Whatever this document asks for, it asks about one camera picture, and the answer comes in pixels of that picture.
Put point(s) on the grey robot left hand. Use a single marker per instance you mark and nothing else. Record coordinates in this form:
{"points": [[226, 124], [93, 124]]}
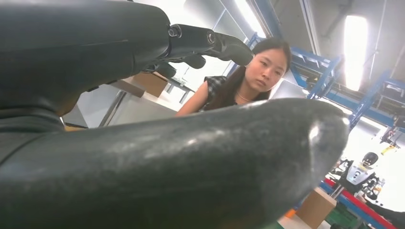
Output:
{"points": [[158, 173]]}

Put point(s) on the brown cardboard box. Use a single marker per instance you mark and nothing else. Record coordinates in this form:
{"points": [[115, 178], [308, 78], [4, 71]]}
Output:
{"points": [[316, 207], [152, 83]]}

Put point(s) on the green table mat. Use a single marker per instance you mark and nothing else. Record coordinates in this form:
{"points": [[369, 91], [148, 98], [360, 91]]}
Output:
{"points": [[269, 226]]}

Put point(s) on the person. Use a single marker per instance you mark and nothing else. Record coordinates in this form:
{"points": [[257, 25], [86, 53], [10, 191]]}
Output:
{"points": [[265, 72]]}

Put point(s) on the ceiling light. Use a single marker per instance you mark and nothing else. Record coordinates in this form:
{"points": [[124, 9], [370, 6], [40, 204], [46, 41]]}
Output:
{"points": [[356, 53], [250, 17]]}

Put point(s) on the green plastic crate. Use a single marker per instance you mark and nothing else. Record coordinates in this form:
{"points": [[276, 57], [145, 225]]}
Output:
{"points": [[341, 218]]}

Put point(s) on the white humanoid robot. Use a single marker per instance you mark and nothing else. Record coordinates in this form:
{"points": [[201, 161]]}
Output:
{"points": [[357, 175]]}

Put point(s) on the red metal beam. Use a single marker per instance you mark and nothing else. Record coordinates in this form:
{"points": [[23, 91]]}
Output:
{"points": [[360, 204]]}

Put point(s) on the blue metal rack frame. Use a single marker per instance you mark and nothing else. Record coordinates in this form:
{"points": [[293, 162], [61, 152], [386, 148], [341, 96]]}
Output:
{"points": [[326, 77]]}

